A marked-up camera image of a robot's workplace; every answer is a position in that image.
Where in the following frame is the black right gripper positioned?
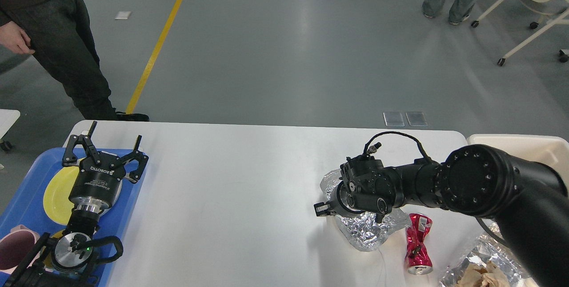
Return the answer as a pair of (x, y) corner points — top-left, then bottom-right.
(313, 181), (364, 217)

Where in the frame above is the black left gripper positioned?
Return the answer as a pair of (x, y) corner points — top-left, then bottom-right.
(61, 120), (148, 211)

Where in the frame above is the aluminium foil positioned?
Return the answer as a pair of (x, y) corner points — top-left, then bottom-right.
(320, 169), (412, 253)

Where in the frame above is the yellow plastic plate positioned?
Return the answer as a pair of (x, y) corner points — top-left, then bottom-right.
(43, 166), (80, 225)

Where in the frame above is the pink mug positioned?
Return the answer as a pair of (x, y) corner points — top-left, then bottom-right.
(0, 224), (40, 274)

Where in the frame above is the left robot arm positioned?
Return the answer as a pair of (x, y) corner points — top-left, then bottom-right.
(1, 122), (149, 287)

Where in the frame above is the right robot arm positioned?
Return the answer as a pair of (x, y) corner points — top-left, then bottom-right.
(314, 140), (569, 287)

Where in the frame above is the pink plate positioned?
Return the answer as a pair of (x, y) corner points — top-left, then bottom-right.
(107, 179), (122, 209)

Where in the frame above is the white side table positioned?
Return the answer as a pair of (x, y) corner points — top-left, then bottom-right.
(0, 109), (20, 152)

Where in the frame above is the crushed red can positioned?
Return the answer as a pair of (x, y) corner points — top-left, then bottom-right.
(405, 213), (433, 275)

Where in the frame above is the floor socket plate left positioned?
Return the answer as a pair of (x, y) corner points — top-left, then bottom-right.
(383, 112), (406, 128)

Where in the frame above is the floor socket plate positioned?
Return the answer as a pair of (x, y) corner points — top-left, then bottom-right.
(383, 112), (406, 128)
(405, 111), (429, 127)

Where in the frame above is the floor socket plate right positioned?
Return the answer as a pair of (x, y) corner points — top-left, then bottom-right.
(405, 111), (429, 127)

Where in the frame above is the person in black trousers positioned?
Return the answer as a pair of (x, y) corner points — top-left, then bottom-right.
(0, 0), (149, 122)

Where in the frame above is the crumpled brown paper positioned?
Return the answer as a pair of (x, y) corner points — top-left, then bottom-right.
(455, 261), (510, 287)

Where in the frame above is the white plastic bin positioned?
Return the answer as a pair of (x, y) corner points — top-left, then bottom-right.
(467, 134), (569, 187)

